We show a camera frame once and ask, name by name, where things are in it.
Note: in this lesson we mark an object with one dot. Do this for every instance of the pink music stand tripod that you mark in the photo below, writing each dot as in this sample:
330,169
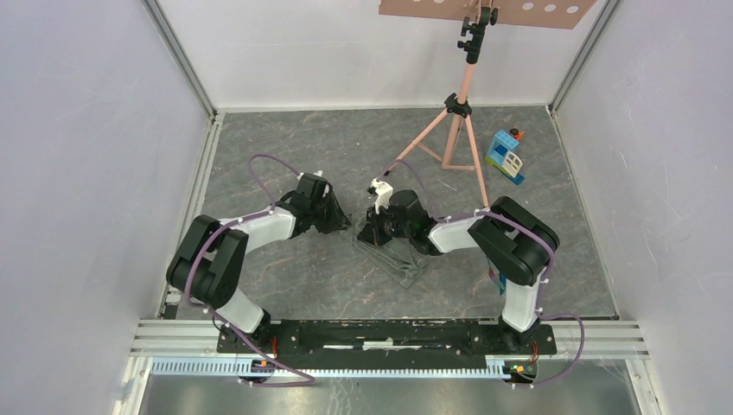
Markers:
476,17

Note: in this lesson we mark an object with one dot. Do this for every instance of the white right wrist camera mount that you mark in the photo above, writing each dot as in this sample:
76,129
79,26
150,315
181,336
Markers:
382,192

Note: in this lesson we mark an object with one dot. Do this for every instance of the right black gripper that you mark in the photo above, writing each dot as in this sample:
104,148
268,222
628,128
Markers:
371,232

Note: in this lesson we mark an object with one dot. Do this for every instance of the grey cloth napkin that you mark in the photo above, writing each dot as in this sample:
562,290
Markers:
397,259

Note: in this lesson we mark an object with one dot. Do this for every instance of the colourful toy block house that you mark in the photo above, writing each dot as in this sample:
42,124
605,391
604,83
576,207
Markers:
502,154

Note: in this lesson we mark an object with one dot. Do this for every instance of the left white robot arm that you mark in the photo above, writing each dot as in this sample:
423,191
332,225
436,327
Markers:
208,263

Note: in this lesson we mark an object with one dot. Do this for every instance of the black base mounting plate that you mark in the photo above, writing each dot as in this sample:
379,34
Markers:
398,344

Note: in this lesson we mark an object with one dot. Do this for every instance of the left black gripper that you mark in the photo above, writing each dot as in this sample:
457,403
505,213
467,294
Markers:
339,220

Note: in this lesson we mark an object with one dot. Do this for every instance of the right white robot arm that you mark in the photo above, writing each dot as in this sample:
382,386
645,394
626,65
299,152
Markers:
517,244

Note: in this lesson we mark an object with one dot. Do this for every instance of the purple plastic utensil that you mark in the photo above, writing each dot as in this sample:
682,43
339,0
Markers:
493,277

